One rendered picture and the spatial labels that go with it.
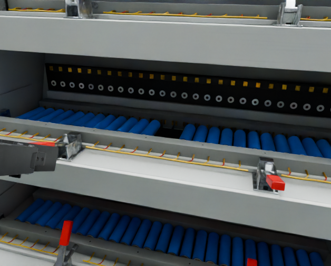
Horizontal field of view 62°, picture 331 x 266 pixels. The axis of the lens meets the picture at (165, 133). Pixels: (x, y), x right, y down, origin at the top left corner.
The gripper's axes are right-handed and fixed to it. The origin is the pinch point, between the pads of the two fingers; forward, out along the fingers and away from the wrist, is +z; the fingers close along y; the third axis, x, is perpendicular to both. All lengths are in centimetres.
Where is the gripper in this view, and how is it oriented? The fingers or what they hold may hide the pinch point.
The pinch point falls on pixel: (28, 156)
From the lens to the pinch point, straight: 34.7
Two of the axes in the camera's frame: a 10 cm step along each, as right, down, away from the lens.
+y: 9.7, 1.2, -2.1
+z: 1.9, 1.3, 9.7
